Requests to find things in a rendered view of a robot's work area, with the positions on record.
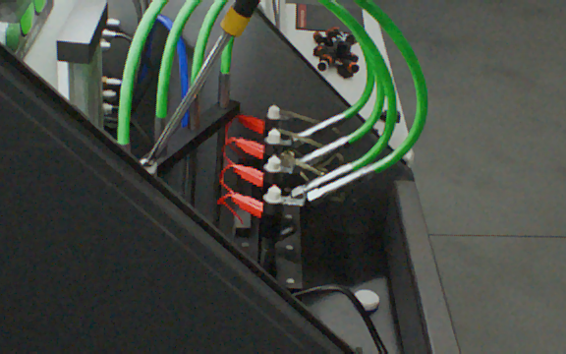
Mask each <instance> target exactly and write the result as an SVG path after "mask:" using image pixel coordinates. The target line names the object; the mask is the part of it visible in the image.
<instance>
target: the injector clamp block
mask: <svg viewBox="0 0 566 354"><path fill-rule="evenodd" d="M253 169H255V170H257V171H259V172H260V160H258V159H253ZM298 187H299V183H298V173H294V174H290V175H288V176H286V178H284V179H282V186H281V196H282V197H284V196H286V195H288V194H290V193H291V194H292V192H291V191H292V190H294V189H296V188H298ZM251 199H254V200H256V201H258V202H259V186H257V185H255V184H253V183H252V197H251ZM289 224H294V226H295V228H296V233H294V234H292V235H290V236H288V237H287V238H285V239H283V240H281V241H279V242H277V243H275V247H276V252H275V258H274V260H273V269H272V277H273V278H274V279H275V280H276V281H278V282H279V283H280V284H281V285H282V286H283V287H284V288H286V289H287V290H288V291H289V292H290V293H291V294H294V293H298V292H302V291H303V289H304V286H303V266H302V245H301V224H300V207H299V206H285V207H283V213H282V222H281V227H285V226H287V225H289ZM258 228H259V218H258V217H256V216H254V215H252V214H251V224H250V235H249V236H242V235H236V234H235V231H236V215H235V219H234V233H233V242H234V243H235V244H236V245H237V246H238V247H240V249H241V250H242V251H243V252H244V253H245V254H247V255H248V256H249V257H250V258H251V259H252V260H253V261H255V262H256V263H257V264H258V252H259V244H258Z"/></svg>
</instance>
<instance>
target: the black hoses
mask: <svg viewBox="0 0 566 354"><path fill-rule="evenodd" d="M133 1H134V4H135V8H136V12H137V21H138V27H139V25H140V23H141V21H142V18H143V16H142V6H141V2H140V0H133ZM152 2H153V0H149V3H148V0H142V4H143V15H144V14H145V13H146V11H147V10H148V8H149V7H150V5H151V4H152ZM151 30H152V27H151V29H150V31H149V33H148V35H147V37H146V40H145V43H144V45H143V48H142V51H141V55H140V59H139V63H138V66H137V69H136V73H135V77H136V79H135V84H134V90H133V97H132V107H131V116H130V127H134V128H135V129H136V130H137V131H138V133H139V134H140V136H141V137H142V139H143V140H144V142H145V143H146V144H147V145H148V146H151V145H152V140H151V138H150V136H149V134H148V133H147V131H146V130H145V128H144V127H143V126H142V125H141V124H139V122H138V121H137V120H136V119H135V117H134V116H133V114H134V113H135V111H136V109H137V108H138V106H139V104H140V102H141V101H142V98H143V96H144V95H145V93H146V91H147V90H148V88H149V87H150V85H151V83H152V81H153V77H154V69H153V66H152V63H150V61H149V59H148V57H147V56H146V51H147V48H148V43H149V39H150V34H151ZM115 38H123V39H125V40H127V41H128V42H129V43H130V44H131V45H132V42H133V40H134V39H133V38H132V37H131V36H129V35H128V34H126V33H124V32H115ZM143 63H144V64H145V66H146V67H147V69H148V77H147V80H146V82H145V83H144V85H143V87H142V88H141V90H140V92H139V94H138V96H137V97H136V93H137V90H138V86H139V83H140V79H141V76H142V70H143V68H142V66H143ZM135 97H136V99H135ZM119 111H120V106H111V112H119ZM103 122H104V123H113V124H119V119H117V118H108V117H103ZM103 130H105V131H107V132H109V133H112V134H115V135H114V136H113V137H112V138H114V139H115V140H116V141H118V135H119V125H118V127H116V128H111V127H109V126H107V125H103Z"/></svg>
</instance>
